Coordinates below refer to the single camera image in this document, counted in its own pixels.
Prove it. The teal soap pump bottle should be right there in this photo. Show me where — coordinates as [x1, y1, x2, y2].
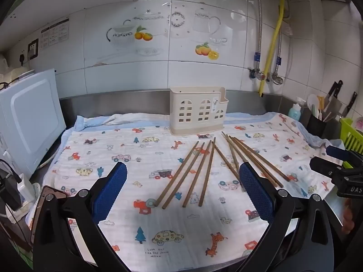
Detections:
[288, 97, 306, 120]

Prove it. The yellow gas hose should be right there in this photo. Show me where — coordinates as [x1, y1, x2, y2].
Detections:
[258, 0, 285, 97]

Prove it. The green plastic dish rack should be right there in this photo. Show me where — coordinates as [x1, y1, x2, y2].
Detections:
[338, 117, 363, 168]

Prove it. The black-handled kitchen knife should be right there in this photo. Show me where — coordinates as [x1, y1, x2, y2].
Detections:
[340, 91, 358, 118]
[323, 80, 344, 112]

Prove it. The yellow kitchen utensil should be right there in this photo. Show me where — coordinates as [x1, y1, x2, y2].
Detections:
[317, 96, 326, 119]

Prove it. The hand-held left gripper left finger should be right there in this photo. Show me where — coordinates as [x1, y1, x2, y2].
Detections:
[32, 161, 128, 272]

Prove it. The long corrugated metal hose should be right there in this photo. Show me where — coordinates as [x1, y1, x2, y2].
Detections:
[250, 0, 264, 73]

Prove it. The white power strip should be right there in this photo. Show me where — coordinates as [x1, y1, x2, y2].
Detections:
[5, 176, 42, 224]

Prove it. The brown flat board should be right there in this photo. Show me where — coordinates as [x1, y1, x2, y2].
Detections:
[37, 185, 69, 204]

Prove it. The wall notice sticker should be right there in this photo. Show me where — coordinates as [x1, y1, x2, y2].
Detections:
[40, 18, 70, 52]

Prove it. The black wall socket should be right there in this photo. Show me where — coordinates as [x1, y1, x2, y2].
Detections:
[28, 38, 39, 61]

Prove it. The white spatula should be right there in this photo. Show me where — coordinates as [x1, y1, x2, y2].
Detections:
[307, 94, 319, 114]

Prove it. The metal valve red handle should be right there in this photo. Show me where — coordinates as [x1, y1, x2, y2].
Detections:
[249, 67, 265, 80]

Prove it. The short corrugated metal hose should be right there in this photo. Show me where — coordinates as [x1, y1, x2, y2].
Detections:
[275, 28, 283, 77]

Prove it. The steel cleaver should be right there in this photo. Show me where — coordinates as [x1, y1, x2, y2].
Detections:
[326, 96, 345, 119]

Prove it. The person's right hand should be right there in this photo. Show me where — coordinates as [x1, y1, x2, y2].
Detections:
[341, 197, 357, 234]

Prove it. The cream bundle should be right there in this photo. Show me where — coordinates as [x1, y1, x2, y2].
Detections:
[0, 58, 32, 81]

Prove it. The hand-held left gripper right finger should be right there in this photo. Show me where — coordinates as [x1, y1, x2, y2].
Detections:
[239, 161, 335, 272]

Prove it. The white microwave oven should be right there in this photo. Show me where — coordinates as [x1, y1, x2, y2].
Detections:
[0, 68, 67, 177]

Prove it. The black utensil pot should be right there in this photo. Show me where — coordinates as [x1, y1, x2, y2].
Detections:
[306, 113, 341, 139]

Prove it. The pile of wooden chopsticks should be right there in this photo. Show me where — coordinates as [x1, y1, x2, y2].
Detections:
[155, 131, 290, 209]

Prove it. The white cartoon printed cloth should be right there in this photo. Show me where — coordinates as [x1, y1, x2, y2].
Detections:
[25, 113, 345, 264]

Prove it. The cream plastic utensil holder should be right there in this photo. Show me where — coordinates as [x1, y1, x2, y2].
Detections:
[169, 86, 229, 136]

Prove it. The black power adapter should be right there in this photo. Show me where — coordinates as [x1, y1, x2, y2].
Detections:
[0, 159, 22, 211]

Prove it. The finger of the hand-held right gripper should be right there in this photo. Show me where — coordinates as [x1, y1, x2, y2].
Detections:
[310, 156, 352, 180]
[326, 145, 363, 166]

